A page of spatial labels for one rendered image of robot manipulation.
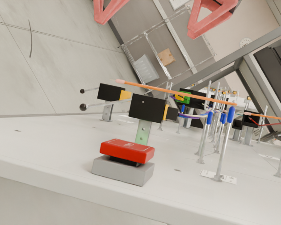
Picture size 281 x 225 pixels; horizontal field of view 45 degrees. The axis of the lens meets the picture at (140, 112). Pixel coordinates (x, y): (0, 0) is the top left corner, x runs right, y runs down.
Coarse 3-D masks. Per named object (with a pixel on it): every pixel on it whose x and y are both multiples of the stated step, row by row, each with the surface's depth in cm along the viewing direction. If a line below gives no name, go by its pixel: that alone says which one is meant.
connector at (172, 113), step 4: (164, 108) 56; (168, 108) 56; (172, 108) 56; (176, 108) 56; (168, 112) 56; (172, 112) 56; (176, 112) 56; (168, 116) 56; (172, 116) 56; (176, 116) 56; (176, 120) 58
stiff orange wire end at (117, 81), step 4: (112, 80) 47; (116, 80) 46; (120, 80) 46; (124, 80) 46; (128, 84) 46; (132, 84) 46; (136, 84) 46; (140, 84) 46; (148, 88) 46; (152, 88) 46; (156, 88) 46; (160, 88) 46; (168, 92) 45; (172, 92) 45; (176, 92) 45; (180, 92) 45; (188, 96) 45; (192, 96) 45; (196, 96) 45; (200, 96) 45; (208, 100) 45; (212, 100) 44; (216, 100) 44; (220, 100) 44; (228, 104) 44; (232, 104) 44; (236, 104) 44
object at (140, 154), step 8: (104, 144) 35; (112, 144) 35; (120, 144) 36; (128, 144) 37; (136, 144) 39; (104, 152) 35; (112, 152) 35; (120, 152) 35; (128, 152) 35; (136, 152) 35; (144, 152) 35; (152, 152) 38; (112, 160) 36; (120, 160) 36; (128, 160) 36; (136, 160) 35; (144, 160) 34
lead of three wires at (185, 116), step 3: (210, 108) 63; (207, 111) 61; (180, 114) 57; (183, 114) 57; (186, 114) 57; (201, 114) 58; (204, 114) 59; (207, 114) 59; (183, 117) 57; (186, 117) 57; (189, 117) 57; (192, 117) 57; (195, 117) 57; (198, 117) 58
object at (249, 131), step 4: (252, 112) 105; (256, 112) 104; (244, 116) 106; (248, 116) 108; (252, 116) 108; (256, 116) 107; (244, 120) 107; (248, 120) 108; (256, 120) 107; (260, 120) 107; (244, 124) 106; (248, 124) 105; (252, 124) 105; (260, 124) 110; (248, 128) 109; (252, 128) 107; (248, 132) 109; (252, 132) 108; (248, 136) 109; (244, 140) 108; (248, 140) 109; (244, 144) 108; (248, 144) 109
